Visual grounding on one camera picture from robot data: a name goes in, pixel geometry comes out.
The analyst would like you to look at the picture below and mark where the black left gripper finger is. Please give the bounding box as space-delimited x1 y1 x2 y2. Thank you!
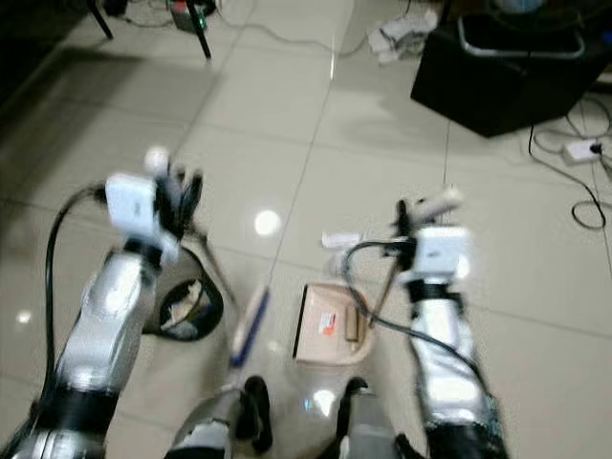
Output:
184 169 204 230

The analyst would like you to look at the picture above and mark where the beige long-handled dustpan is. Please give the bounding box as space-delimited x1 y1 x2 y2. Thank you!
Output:
293 186 464 366

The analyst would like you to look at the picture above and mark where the broom with purple bristles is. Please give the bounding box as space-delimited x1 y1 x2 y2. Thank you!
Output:
143 145 273 370

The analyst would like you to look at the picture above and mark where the flat white paper scrap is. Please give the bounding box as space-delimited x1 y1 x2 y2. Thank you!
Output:
322 231 361 249

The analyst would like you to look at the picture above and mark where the small black waste bin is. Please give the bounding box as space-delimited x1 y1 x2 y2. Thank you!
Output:
142 275 225 342

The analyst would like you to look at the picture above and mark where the thick black table leg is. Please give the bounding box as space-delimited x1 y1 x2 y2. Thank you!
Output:
186 0 213 62

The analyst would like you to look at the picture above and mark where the large black storage box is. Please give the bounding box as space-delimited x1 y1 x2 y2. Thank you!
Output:
409 0 612 139

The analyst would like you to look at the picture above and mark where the right robot leg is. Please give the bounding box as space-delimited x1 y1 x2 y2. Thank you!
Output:
333 377 404 459

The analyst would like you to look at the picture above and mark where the dark power box with lights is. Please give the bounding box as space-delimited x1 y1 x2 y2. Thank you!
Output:
169 0 217 32

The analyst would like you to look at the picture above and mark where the crumpled white cloth heap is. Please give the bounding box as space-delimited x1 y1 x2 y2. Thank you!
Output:
366 8 439 65

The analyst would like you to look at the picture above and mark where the white power strip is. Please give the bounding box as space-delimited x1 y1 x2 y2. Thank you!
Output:
565 138 603 163

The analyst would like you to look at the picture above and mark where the thin black table leg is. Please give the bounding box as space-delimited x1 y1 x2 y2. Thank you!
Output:
85 0 114 41

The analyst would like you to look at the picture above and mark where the dark low cabinet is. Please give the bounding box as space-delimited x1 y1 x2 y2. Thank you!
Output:
0 0 94 101

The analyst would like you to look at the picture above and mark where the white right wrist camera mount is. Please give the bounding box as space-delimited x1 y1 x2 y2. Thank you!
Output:
404 226 471 285

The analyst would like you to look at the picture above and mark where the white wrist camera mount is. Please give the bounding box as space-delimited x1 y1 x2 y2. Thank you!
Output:
104 172 170 257
404 226 471 285

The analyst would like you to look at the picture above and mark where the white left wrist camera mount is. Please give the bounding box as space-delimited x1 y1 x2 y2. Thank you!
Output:
104 172 170 257

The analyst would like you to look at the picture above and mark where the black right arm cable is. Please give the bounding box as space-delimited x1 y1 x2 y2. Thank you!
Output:
340 238 484 369

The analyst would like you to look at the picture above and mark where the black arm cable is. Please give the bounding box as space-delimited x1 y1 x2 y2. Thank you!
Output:
340 238 484 369
42 185 112 369

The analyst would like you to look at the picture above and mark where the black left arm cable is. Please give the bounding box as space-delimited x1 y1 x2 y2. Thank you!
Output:
42 185 112 369

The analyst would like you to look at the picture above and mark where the black floor cable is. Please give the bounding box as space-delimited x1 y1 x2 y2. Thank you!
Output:
526 94 612 230

